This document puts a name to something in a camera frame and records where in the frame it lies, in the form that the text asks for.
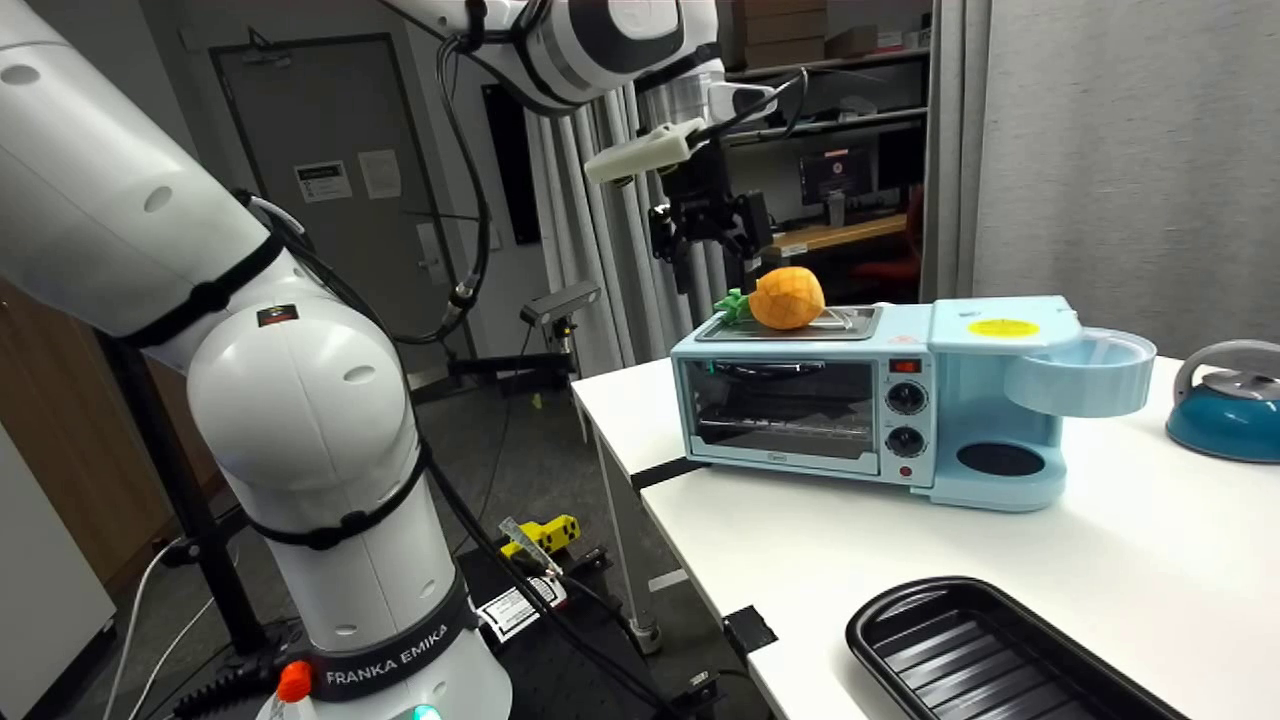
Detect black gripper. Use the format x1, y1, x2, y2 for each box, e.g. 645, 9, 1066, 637
646, 127, 781, 292

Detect light blue toy oven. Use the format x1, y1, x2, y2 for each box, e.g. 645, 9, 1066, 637
668, 292, 1161, 517

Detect orange plush fruit green leaves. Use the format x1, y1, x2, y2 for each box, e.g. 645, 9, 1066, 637
710, 263, 826, 337

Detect grey curtain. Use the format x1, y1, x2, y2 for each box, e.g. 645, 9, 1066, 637
522, 76, 731, 377

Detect black tape seam strip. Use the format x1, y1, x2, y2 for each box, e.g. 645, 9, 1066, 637
626, 453, 705, 493

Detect yellow black hand tool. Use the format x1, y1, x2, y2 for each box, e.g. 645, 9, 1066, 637
497, 513, 582, 576

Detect white paper sign tall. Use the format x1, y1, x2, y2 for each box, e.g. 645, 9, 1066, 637
354, 150, 402, 206

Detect grey door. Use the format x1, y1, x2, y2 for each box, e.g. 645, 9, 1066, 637
211, 34, 458, 352

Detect black tape patch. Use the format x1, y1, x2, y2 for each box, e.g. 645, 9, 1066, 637
717, 603, 785, 660

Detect white paper sign small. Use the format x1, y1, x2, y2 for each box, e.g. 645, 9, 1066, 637
292, 157, 354, 207

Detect black ridged tray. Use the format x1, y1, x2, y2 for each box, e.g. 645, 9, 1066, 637
845, 571, 1190, 720

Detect white bottle orange cap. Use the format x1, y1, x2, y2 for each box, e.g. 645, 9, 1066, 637
255, 658, 323, 720

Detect brown wooden cabinet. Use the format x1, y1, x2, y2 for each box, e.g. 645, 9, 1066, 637
0, 280, 233, 610

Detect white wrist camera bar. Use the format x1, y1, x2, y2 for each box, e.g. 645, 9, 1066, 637
578, 115, 708, 189

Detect camera on thin stand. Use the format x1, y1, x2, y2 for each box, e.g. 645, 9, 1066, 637
517, 277, 668, 658

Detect black wall panel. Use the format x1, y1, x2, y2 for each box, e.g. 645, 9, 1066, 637
481, 79, 544, 253

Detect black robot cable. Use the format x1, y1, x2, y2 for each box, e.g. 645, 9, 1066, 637
430, 37, 490, 316

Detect white floor cable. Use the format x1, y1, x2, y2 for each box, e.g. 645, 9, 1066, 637
96, 536, 221, 720

